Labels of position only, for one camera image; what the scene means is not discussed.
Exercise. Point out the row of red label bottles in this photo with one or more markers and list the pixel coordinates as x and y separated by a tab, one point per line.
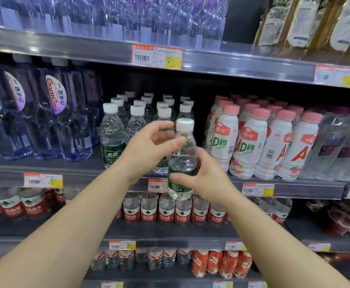
148	211

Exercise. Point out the row of pink-capped white bottles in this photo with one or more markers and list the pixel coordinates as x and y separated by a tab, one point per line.
253	146

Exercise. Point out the person's left forearm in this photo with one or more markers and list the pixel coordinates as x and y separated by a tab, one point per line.
58	233

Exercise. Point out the row of clear plastic bottles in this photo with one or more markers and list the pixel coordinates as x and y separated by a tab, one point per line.
155	257

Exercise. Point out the person's left hand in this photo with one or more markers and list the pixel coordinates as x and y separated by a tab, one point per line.
142	155

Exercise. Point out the row of small red bottles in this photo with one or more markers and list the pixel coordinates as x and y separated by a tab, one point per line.
223	263

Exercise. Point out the person's right forearm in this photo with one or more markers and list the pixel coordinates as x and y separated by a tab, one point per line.
277	245

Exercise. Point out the row of blue tinted bottles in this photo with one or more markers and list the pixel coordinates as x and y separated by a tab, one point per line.
43	122
103	14

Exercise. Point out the row of purple-capped soda bottles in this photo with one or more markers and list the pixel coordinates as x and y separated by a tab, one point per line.
336	146

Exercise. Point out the group of red fruit cups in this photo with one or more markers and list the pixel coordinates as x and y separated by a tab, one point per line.
342	218

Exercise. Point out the person's right hand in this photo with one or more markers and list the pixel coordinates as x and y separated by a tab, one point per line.
212	184

